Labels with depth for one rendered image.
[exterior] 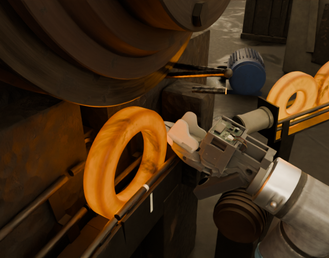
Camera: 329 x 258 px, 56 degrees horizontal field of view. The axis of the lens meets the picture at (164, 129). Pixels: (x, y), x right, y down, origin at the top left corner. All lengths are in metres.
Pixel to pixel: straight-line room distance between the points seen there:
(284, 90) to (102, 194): 0.55
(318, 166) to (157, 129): 1.53
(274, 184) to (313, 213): 0.07
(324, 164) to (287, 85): 1.21
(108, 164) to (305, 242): 0.34
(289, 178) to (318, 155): 1.53
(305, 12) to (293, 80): 2.30
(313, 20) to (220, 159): 2.62
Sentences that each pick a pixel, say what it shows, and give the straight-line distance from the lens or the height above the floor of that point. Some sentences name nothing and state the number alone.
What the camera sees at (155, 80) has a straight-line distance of 0.44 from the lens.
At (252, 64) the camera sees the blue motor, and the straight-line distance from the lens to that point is 2.49.
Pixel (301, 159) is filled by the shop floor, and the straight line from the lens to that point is 1.97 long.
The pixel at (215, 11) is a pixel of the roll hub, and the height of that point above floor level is 0.99.
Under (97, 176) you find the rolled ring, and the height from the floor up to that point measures 0.79.
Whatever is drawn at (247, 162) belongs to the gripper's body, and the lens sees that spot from 0.54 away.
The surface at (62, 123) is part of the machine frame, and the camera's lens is 0.46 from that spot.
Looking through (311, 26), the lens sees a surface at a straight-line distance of 3.09.
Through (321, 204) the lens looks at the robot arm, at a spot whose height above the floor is 0.71.
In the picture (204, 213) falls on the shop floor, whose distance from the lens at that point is 1.49.
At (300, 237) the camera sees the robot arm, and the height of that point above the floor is 0.65.
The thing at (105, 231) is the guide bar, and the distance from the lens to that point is 0.46.
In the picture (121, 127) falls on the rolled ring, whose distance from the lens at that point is 0.43.
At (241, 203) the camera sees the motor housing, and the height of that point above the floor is 0.53.
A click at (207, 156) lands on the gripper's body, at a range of 0.54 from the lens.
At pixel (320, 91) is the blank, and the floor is 0.72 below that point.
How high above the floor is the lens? 1.05
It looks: 30 degrees down
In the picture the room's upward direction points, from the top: straight up
